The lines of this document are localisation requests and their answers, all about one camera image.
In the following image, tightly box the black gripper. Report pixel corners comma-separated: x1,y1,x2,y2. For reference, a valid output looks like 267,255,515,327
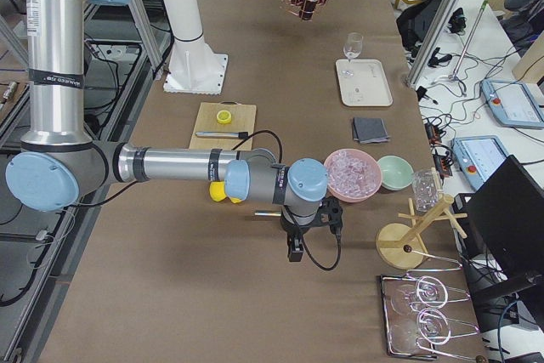
280,196,343,262

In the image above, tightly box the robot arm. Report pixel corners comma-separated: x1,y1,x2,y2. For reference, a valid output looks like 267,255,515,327
5,0,343,262

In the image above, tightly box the steel ice scoop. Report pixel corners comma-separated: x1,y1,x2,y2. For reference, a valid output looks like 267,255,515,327
254,210,282,217

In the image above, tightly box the pink bowl with ice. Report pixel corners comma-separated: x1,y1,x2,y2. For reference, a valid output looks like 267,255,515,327
324,149,382,203

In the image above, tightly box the yellow lemon upper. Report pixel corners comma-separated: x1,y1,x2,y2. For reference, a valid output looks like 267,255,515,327
209,181,228,202

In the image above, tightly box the wooden cup stand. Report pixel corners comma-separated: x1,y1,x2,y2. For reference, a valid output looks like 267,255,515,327
375,167,468,269

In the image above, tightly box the steel muddler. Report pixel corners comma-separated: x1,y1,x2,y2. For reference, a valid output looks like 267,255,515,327
195,131,249,140

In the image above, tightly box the green bowl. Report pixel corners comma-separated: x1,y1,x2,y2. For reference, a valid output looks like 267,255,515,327
377,156,414,191

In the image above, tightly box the grey folded cloth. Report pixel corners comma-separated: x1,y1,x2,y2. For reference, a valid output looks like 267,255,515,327
352,117,389,144

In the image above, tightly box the wooden cutting board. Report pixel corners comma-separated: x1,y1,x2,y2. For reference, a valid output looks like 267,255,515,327
189,102,257,150

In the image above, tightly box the glass jar mug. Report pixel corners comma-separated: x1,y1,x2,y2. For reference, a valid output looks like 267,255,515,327
412,167,443,212

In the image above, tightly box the hanging wine glass upper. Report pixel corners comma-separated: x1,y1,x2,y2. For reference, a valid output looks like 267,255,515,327
390,275,471,315

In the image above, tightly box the hanging wine glass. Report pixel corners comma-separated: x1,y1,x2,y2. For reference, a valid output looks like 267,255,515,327
390,275,471,315
388,308,481,349

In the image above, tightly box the hanging wine glass lower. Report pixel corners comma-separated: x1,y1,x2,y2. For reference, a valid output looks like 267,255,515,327
388,308,481,349

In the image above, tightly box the lemon half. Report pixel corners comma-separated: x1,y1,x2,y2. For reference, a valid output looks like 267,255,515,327
216,110,233,125

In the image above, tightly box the white rabbit tray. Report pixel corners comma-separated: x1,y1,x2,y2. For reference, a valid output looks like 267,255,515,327
336,59,393,107

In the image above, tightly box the blue teach pendant near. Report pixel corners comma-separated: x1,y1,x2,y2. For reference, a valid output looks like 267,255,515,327
451,135,508,190

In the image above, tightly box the blue teach pendant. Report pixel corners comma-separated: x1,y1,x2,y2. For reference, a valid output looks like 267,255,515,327
481,79,543,129
451,135,508,190

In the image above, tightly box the black monitor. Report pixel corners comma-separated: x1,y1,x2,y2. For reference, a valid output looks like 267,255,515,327
466,155,543,315

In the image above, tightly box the black bag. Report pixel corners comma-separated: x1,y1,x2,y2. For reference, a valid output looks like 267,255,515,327
396,0,442,51

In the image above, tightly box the blue teach pendant far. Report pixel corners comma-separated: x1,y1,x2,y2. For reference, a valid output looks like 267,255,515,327
481,79,543,129

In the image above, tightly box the black glass rack frame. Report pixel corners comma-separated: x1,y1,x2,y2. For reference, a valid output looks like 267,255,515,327
378,275,487,362

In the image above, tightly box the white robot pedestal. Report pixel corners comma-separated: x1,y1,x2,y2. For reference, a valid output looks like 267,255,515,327
163,0,228,95

